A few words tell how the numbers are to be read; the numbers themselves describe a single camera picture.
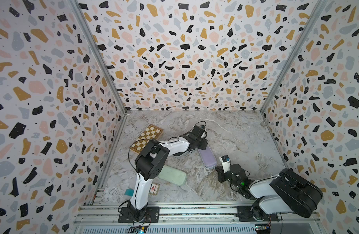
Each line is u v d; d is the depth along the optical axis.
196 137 0.77
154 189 0.81
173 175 0.84
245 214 0.74
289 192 0.45
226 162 0.79
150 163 0.52
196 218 0.73
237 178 0.69
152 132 1.05
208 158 0.91
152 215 0.73
